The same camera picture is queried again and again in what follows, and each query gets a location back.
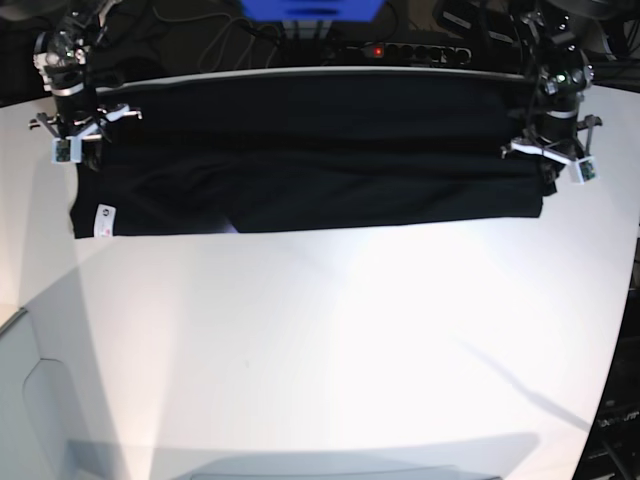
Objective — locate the white shirt label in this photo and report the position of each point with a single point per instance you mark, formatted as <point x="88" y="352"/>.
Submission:
<point x="104" y="221"/>

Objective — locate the black power strip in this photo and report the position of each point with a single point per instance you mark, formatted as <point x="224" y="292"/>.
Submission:
<point x="405" y="54"/>

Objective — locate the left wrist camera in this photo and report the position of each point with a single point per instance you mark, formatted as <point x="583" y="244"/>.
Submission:
<point x="585" y="170"/>

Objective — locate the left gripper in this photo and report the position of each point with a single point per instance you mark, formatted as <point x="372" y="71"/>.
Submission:
<point x="556" y="141"/>

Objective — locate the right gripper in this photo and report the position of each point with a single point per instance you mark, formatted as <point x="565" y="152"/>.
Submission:
<point x="83" y="118"/>

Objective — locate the blue box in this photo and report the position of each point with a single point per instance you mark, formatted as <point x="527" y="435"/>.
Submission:
<point x="312" y="10"/>

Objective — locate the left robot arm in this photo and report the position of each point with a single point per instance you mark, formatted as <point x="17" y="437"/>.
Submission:
<point x="560" y="72"/>

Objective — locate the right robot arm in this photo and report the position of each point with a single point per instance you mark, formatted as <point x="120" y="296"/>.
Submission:
<point x="62" y="58"/>

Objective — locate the black T-shirt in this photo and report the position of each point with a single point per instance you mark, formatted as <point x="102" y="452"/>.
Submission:
<point x="312" y="151"/>

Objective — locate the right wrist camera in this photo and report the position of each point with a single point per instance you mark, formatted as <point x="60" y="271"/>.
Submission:
<point x="66" y="151"/>

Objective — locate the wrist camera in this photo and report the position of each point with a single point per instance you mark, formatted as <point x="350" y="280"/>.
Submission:
<point x="66" y="151"/>
<point x="585" y="170"/>

